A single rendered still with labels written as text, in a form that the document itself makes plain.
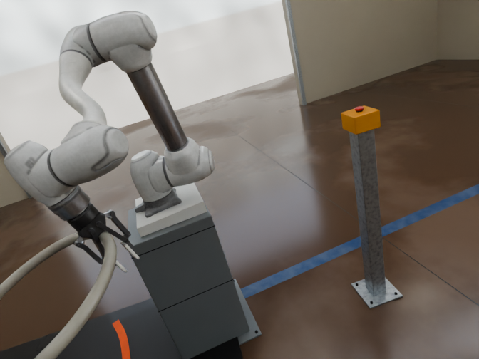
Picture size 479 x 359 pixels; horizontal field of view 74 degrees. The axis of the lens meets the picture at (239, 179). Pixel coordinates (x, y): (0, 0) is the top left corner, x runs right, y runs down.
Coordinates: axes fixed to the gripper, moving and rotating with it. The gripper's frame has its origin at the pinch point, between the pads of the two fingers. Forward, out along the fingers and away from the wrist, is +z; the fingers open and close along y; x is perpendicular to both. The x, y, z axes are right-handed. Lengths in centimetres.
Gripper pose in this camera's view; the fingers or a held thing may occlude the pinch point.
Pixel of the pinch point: (124, 257)
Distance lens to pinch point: 104.8
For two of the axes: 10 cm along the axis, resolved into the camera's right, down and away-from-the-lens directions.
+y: -5.7, 6.6, -4.8
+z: 4.4, 7.5, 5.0
